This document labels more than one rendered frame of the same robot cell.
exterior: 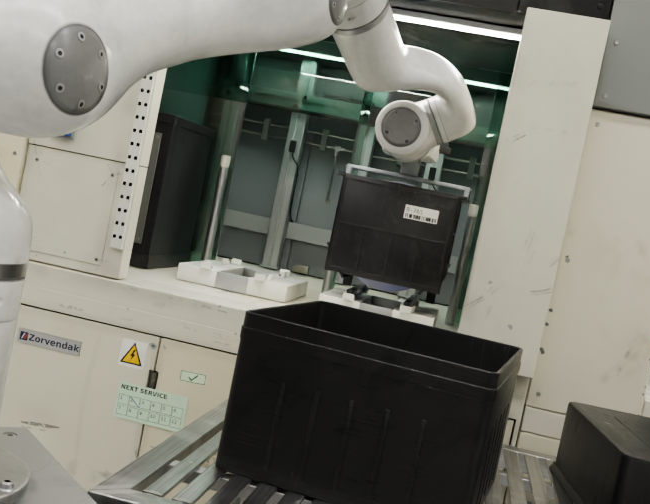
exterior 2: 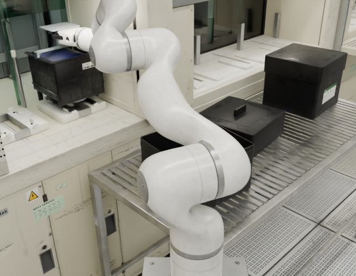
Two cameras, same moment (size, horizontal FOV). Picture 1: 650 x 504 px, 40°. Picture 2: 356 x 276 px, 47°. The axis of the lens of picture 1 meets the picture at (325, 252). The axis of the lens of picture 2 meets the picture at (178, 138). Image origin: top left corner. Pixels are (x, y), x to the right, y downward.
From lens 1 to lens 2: 1.10 m
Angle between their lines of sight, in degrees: 57
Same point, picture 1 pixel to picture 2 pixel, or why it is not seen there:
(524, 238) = not seen: hidden behind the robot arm
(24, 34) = (248, 167)
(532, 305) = not seen: hidden behind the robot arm
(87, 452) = (29, 241)
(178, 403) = (59, 198)
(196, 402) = (65, 193)
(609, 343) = (183, 87)
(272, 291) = (42, 127)
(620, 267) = (181, 62)
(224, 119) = not seen: outside the picture
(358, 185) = (60, 64)
